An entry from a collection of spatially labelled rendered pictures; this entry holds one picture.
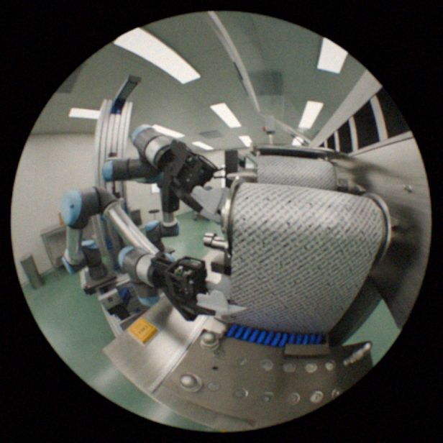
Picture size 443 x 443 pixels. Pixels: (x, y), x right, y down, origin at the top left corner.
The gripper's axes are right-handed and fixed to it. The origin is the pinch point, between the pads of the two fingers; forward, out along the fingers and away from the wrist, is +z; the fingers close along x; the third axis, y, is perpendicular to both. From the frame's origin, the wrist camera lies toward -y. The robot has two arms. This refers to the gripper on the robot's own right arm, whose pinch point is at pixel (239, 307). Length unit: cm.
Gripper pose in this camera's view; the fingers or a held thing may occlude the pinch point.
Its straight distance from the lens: 28.5
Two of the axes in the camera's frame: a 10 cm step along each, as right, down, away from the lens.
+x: 3.7, -2.6, 8.9
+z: 9.3, 1.0, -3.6
